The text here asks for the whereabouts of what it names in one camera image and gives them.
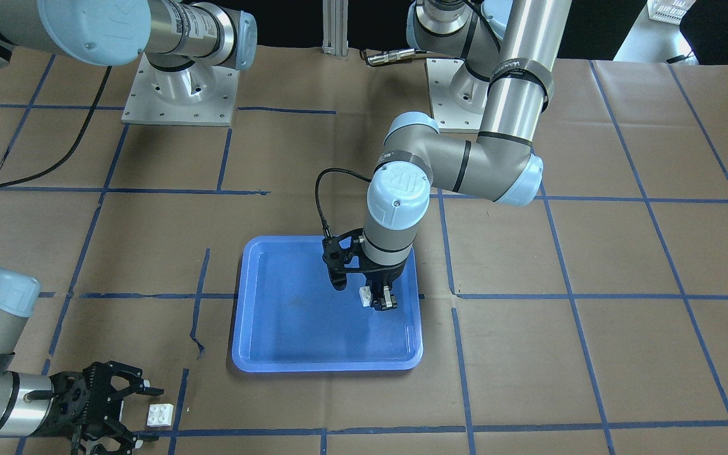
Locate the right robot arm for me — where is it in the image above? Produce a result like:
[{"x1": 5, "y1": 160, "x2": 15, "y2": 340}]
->
[{"x1": 0, "y1": 1, "x2": 257, "y2": 454}]

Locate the aluminium frame post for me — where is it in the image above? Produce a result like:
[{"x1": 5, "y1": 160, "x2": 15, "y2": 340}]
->
[{"x1": 321, "y1": 0, "x2": 349, "y2": 59}]

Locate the white block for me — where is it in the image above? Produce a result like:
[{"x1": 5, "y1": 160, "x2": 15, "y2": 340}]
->
[
  {"x1": 145, "y1": 403, "x2": 174, "y2": 427},
  {"x1": 358, "y1": 285, "x2": 373, "y2": 307}
]

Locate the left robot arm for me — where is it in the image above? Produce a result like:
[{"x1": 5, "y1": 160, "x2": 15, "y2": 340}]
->
[{"x1": 322, "y1": 1, "x2": 571, "y2": 311}]

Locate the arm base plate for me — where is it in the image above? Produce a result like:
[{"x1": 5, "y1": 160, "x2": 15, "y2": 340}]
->
[
  {"x1": 121, "y1": 54, "x2": 240, "y2": 127},
  {"x1": 427, "y1": 58, "x2": 488, "y2": 133}
]

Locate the blue plastic tray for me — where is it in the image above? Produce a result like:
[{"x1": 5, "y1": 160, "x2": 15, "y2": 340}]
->
[{"x1": 231, "y1": 235, "x2": 423, "y2": 373}]

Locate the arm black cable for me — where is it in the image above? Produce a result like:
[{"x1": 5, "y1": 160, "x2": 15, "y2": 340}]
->
[
  {"x1": 314, "y1": 167, "x2": 374, "y2": 240},
  {"x1": 0, "y1": 63, "x2": 113, "y2": 198}
]

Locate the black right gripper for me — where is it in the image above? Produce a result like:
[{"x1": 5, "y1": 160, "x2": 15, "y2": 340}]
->
[{"x1": 39, "y1": 361, "x2": 165, "y2": 454}]

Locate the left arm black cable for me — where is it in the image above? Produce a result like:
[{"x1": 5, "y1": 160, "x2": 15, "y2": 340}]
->
[{"x1": 314, "y1": 167, "x2": 374, "y2": 240}]

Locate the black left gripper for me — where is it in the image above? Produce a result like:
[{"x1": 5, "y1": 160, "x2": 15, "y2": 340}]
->
[{"x1": 322, "y1": 229, "x2": 406, "y2": 311}]

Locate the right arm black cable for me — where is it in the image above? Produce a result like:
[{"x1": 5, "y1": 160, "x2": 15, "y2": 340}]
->
[{"x1": 0, "y1": 63, "x2": 113, "y2": 198}]

